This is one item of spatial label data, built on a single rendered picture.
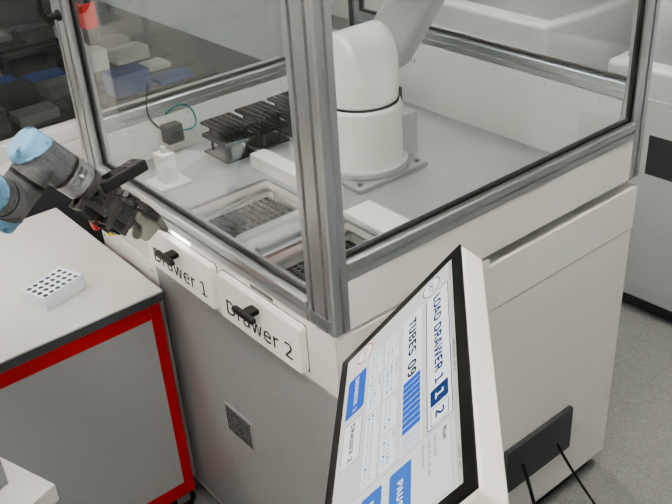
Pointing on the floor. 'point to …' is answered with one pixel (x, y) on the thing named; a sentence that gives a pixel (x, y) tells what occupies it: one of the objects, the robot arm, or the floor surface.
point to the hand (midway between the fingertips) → (163, 224)
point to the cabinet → (213, 341)
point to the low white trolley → (88, 374)
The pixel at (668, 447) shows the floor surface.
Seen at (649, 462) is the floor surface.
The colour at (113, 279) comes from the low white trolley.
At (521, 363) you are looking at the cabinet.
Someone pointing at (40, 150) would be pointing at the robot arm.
